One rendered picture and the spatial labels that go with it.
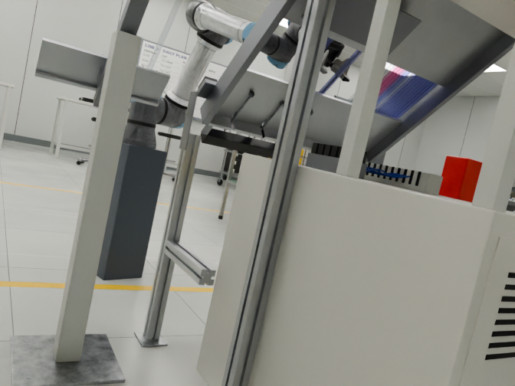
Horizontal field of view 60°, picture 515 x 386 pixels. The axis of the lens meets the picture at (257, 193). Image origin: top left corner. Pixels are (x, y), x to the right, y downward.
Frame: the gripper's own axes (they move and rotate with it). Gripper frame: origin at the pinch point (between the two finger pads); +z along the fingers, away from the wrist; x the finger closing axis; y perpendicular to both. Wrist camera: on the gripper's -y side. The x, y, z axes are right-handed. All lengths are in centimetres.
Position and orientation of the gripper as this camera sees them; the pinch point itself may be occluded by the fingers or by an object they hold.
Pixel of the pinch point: (335, 77)
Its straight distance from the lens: 139.3
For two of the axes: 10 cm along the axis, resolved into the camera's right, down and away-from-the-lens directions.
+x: 8.4, 1.4, 5.2
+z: 3.0, 6.9, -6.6
